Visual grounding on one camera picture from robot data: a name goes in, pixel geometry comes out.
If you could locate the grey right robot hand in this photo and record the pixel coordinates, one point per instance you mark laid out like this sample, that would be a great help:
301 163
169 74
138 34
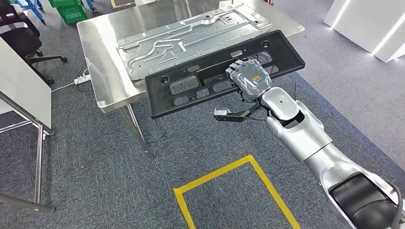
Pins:
251 79

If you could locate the black plastic plate frame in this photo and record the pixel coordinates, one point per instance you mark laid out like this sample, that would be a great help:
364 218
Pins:
159 94

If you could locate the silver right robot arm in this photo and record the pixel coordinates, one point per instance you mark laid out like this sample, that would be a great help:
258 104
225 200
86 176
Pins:
300 136

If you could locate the stainless steel workbench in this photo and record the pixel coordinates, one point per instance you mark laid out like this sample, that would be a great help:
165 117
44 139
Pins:
101 63

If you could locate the stamped grey metal panel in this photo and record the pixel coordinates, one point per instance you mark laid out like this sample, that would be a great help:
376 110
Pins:
189 41

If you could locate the yellow floor tape square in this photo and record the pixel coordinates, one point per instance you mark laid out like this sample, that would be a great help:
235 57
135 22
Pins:
221 172

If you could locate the white lit plinth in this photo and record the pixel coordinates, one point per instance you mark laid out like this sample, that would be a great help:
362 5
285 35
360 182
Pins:
364 22

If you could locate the white desk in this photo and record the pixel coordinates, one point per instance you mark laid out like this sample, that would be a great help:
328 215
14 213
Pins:
145 2

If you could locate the white power strip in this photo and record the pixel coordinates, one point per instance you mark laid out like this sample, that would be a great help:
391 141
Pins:
83 77

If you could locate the green plastic crate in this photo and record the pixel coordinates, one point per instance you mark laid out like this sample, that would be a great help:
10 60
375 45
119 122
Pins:
72 14
63 2

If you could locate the black office chair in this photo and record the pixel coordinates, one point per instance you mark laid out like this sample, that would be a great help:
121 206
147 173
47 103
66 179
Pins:
19 41

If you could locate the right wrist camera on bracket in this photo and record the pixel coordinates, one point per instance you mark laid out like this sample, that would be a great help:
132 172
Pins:
221 111

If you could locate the blue trolley frame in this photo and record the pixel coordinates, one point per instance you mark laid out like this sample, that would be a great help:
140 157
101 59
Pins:
33 8

